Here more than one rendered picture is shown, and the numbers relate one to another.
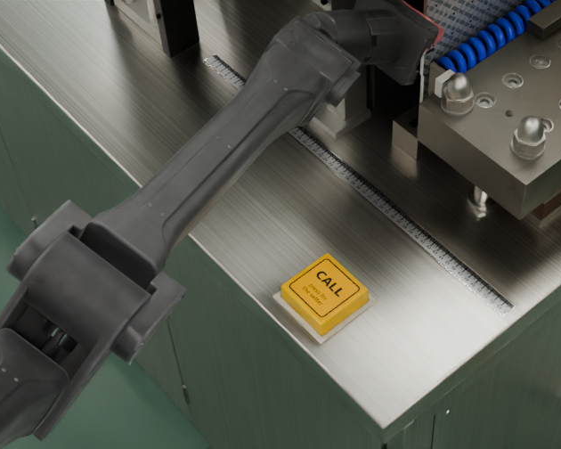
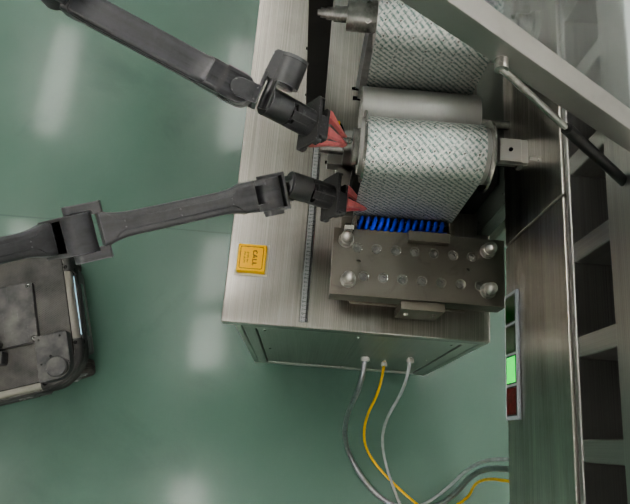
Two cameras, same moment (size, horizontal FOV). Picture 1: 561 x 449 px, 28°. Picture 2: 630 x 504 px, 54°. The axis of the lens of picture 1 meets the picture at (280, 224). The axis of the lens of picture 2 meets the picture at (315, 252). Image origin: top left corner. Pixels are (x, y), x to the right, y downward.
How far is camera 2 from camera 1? 0.75 m
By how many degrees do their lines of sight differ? 25
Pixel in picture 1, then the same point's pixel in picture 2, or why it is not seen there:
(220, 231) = not seen: hidden behind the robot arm
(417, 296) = (281, 287)
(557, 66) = (399, 258)
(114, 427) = not seen: hidden behind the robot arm
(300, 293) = (241, 252)
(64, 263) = (71, 224)
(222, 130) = (185, 207)
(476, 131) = (339, 257)
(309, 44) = (267, 190)
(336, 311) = (245, 269)
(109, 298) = (76, 245)
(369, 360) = (242, 295)
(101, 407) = not seen: hidden behind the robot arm
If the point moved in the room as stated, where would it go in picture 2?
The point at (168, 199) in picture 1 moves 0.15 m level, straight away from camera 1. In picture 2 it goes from (134, 222) to (180, 160)
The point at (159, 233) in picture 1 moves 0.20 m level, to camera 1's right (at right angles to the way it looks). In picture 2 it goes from (118, 233) to (197, 300)
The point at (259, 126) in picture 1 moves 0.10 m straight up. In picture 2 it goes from (204, 213) to (197, 194)
